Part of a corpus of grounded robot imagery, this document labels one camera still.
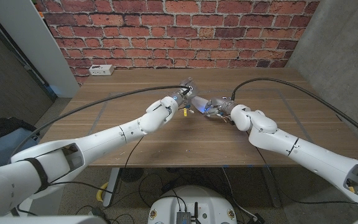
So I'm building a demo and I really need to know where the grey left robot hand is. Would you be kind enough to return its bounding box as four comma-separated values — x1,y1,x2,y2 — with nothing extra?
171,77,200,108

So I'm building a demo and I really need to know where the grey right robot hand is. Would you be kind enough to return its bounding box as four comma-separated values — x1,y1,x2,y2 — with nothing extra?
201,96,237,121

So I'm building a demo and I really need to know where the white tissue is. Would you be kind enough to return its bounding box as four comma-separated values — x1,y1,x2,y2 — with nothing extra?
191,95,213,113

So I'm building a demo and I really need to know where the red brick print backdrop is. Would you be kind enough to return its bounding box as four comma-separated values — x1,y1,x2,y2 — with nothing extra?
34,0,321,86

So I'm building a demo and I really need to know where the white power strip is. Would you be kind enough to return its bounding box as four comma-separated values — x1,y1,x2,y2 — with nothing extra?
88,64,115,77

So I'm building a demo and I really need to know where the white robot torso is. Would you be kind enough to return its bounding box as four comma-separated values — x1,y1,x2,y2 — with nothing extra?
147,185,238,224

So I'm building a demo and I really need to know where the grey electronics box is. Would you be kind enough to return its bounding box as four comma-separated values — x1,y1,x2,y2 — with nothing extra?
176,211,192,224

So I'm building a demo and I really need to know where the white table leg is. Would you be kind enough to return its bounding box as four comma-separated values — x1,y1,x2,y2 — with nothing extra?
103,167,121,207

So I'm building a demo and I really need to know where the black bag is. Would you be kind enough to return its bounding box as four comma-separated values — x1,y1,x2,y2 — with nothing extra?
0,117,40,147

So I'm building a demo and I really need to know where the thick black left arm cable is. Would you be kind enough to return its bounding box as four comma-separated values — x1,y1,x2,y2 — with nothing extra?
9,85,191,159

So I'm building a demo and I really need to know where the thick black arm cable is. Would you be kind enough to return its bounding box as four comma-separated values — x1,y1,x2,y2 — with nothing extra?
9,85,191,159
231,77,358,144

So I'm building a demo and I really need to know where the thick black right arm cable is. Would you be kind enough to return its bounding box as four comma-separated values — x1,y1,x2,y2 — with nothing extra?
231,77,358,144

